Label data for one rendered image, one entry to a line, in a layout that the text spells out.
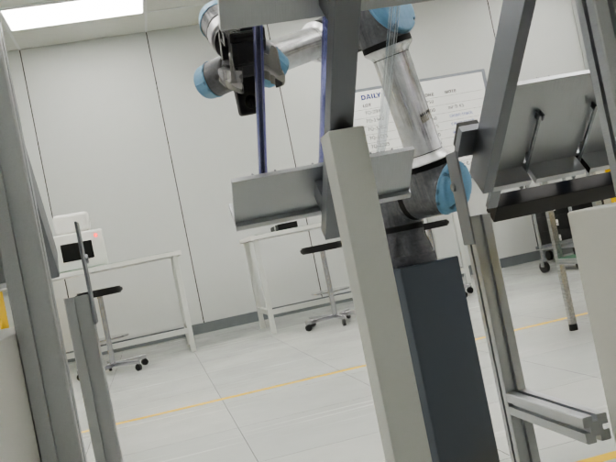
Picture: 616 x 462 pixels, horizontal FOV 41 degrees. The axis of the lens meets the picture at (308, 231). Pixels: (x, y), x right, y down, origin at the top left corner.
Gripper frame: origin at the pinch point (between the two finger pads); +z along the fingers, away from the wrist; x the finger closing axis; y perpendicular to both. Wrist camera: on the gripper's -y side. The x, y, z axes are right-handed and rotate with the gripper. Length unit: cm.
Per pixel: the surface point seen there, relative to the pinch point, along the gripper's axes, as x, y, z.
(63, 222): -69, -270, -470
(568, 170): 55, -24, 6
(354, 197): 9.6, -13.8, 16.3
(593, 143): 62, -21, 3
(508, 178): 43.4, -23.3, 4.6
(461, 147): 35.4, -16.9, 1.3
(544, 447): 69, -116, -10
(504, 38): 37.7, 5.4, 9.9
